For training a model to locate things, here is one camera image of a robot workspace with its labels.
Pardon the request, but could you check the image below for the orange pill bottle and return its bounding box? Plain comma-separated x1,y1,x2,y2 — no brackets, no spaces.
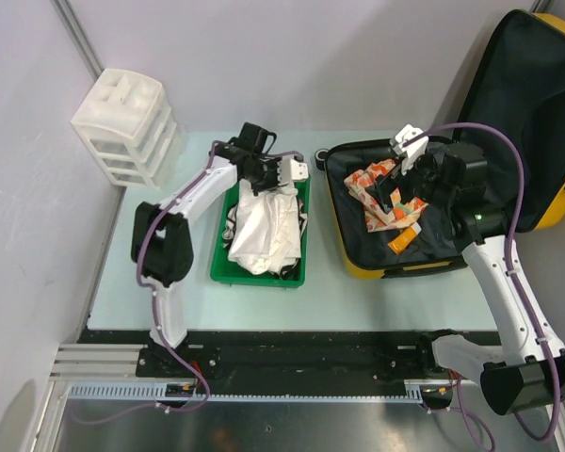
388,222,422,255

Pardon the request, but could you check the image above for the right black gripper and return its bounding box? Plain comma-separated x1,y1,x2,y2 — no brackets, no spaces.
366,149,455,214

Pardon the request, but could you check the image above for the orange floral cloth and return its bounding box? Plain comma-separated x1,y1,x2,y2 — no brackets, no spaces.
344,159,428,233

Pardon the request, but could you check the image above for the black white striped garment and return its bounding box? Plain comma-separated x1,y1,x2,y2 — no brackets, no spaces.
221,186,310,282

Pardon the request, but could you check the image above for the aluminium frame rail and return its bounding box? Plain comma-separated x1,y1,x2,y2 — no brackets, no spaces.
51,345,455,406

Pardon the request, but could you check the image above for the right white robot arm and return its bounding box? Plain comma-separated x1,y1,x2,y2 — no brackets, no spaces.
375,139,565,415

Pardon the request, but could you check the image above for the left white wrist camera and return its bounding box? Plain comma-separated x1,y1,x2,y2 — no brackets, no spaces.
280,158,310,185

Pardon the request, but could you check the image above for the yellow Pikachu hard-shell suitcase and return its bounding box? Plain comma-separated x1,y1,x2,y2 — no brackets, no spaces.
316,10,565,279

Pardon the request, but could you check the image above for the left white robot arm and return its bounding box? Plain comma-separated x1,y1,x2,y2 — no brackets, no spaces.
131,122,308,377

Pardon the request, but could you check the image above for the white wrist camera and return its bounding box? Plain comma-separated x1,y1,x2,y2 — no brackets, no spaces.
390,124,428,175
280,158,310,185

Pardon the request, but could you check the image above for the green plastic tray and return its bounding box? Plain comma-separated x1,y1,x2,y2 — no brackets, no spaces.
210,179,311,289

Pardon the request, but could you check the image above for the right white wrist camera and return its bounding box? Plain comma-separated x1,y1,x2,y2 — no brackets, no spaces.
390,124,428,175

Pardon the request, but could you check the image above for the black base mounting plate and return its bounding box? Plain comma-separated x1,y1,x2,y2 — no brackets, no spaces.
79,330,457,397

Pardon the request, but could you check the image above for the white plastic drawer organizer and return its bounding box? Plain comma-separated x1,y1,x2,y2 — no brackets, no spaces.
71,69,182,188

